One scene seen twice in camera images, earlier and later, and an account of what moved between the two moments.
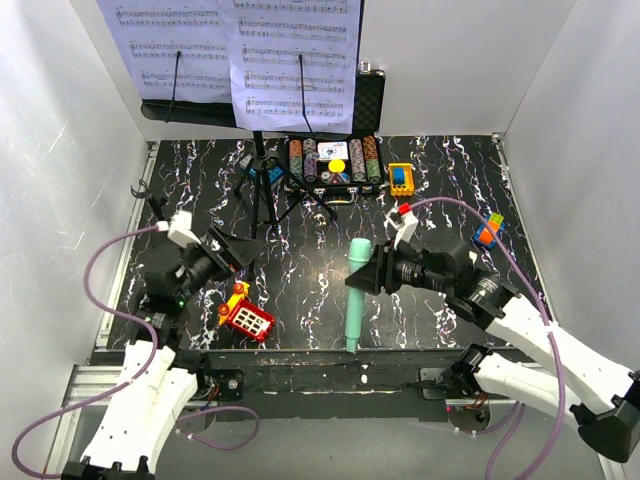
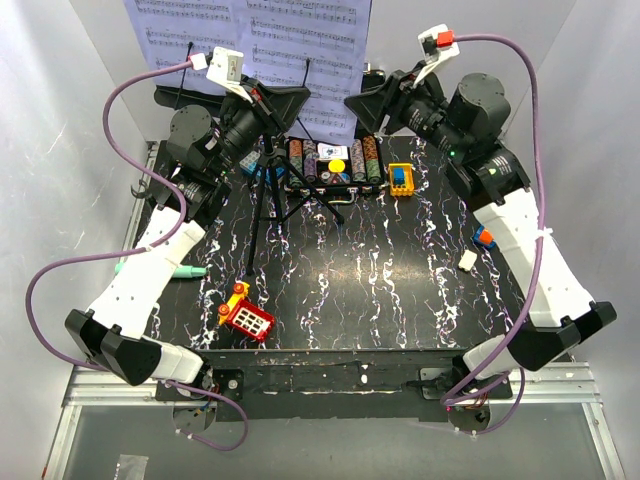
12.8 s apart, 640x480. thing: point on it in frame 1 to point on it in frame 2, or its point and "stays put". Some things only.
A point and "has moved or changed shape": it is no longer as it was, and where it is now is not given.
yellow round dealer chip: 336,165 stays put
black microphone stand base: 143,194 stays put
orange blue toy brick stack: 484,236 stays put
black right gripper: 372,275 to 370,107
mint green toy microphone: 359,252 has moved or changed shape
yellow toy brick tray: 401,179 stays put
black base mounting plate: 278,386 stays put
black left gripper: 238,250 to 281,103
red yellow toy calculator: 245,315 stays put
